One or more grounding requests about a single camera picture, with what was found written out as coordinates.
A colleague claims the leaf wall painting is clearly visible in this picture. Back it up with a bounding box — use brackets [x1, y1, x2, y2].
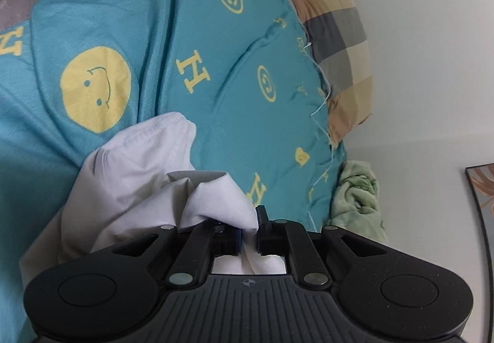
[465, 163, 494, 270]

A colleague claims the teal printed bed sheet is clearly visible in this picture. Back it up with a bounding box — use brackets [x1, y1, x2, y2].
[0, 0, 348, 343]

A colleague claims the plaid pillow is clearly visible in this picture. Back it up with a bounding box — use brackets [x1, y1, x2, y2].
[280, 0, 376, 146]

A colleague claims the green fleece blanket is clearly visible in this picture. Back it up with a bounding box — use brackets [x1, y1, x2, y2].
[328, 161, 388, 245]

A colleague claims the white t-shirt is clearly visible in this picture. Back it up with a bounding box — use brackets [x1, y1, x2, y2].
[19, 111, 286, 278]

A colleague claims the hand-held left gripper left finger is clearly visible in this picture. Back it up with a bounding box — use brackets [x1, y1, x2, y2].
[111, 223, 245, 286]

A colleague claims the white cable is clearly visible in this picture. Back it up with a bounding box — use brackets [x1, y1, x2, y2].
[304, 40, 336, 228]

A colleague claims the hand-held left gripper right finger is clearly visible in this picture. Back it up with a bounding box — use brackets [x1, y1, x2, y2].
[255, 205, 388, 286]

